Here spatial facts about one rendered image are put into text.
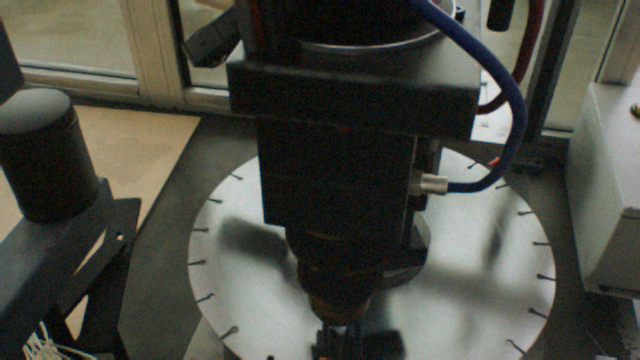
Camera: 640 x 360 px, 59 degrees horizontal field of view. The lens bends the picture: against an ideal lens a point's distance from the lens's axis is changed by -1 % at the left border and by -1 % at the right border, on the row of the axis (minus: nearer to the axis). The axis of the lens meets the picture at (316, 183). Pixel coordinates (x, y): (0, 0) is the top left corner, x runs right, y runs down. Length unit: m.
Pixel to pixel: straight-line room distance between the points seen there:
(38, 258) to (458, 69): 0.32
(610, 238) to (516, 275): 0.25
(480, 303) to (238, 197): 0.25
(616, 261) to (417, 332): 0.37
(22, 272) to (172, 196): 0.50
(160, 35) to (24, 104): 0.61
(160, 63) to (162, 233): 0.34
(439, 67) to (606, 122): 0.68
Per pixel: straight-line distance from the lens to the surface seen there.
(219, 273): 0.50
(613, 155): 0.79
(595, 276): 0.80
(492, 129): 0.78
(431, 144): 0.34
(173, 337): 0.72
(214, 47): 0.53
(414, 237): 0.43
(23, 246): 0.44
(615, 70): 0.95
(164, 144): 1.00
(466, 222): 0.56
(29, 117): 0.41
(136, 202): 0.63
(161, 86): 1.08
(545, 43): 0.88
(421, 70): 0.18
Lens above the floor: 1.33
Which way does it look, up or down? 41 degrees down
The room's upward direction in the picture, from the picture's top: straight up
